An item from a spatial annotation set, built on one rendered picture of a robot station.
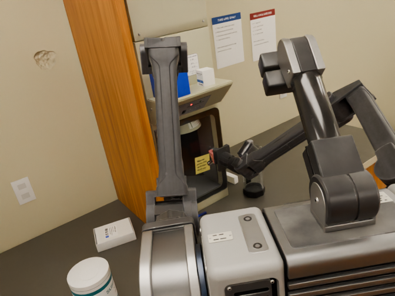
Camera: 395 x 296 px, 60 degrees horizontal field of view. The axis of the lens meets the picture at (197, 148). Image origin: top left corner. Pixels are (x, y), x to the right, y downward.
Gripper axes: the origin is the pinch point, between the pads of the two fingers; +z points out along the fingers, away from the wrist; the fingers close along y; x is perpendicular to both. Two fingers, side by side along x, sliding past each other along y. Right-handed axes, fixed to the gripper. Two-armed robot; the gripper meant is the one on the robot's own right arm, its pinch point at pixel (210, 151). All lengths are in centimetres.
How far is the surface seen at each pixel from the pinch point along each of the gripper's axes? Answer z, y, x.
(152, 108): 0.1, 26.9, 22.4
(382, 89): 52, -49, -228
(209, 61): 4.8, 35.7, -8.1
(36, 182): 44, -5, 65
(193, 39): 5.0, 45.8, -1.9
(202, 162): 1.4, -4.2, 4.0
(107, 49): 10, 49, 30
